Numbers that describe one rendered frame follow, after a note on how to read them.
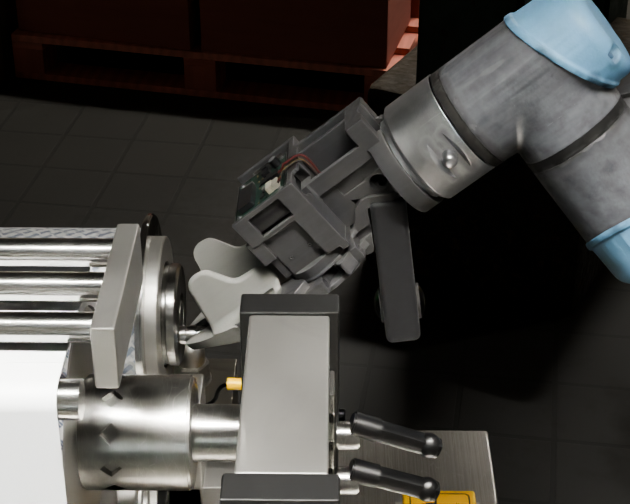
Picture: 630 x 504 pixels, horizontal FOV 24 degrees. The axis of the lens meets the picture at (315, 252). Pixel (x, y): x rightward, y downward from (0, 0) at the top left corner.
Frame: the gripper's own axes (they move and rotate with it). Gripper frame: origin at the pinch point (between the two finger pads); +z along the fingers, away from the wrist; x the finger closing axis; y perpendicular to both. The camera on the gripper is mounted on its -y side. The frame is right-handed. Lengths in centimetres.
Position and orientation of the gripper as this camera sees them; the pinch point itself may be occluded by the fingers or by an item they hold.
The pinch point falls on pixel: (210, 335)
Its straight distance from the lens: 105.6
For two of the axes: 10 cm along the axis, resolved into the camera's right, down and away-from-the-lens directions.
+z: -7.7, 5.5, 3.3
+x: -0.1, 5.1, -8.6
